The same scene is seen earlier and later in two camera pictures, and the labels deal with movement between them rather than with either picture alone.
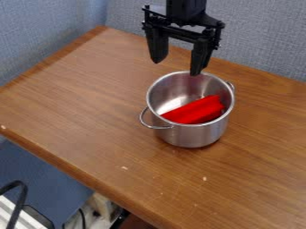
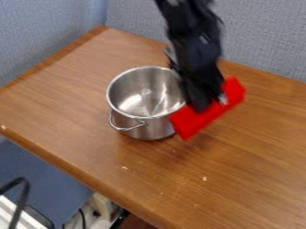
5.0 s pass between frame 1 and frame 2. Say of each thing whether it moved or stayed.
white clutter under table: stayed
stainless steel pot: moved
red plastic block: moved
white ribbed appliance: stayed
